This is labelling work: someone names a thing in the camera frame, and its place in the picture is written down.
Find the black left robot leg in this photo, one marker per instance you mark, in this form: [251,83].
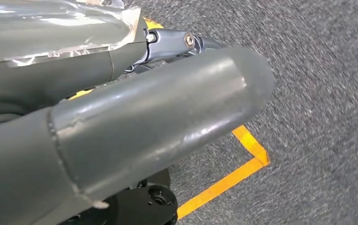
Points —
[141,205]

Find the yellow floor tape square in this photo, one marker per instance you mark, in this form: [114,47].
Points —
[228,180]

